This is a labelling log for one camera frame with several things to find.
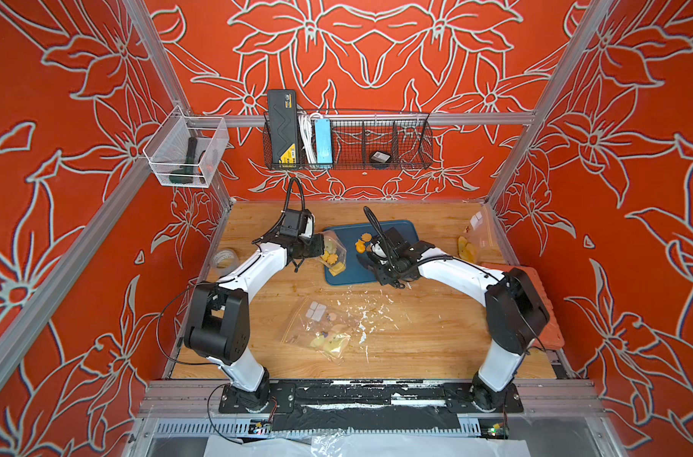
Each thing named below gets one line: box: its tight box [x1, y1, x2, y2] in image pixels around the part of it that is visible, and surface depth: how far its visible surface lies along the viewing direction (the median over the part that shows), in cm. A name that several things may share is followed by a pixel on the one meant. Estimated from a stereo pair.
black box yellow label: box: [267, 89, 299, 165], surface depth 90 cm
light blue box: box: [314, 118, 334, 165], surface depth 92 cm
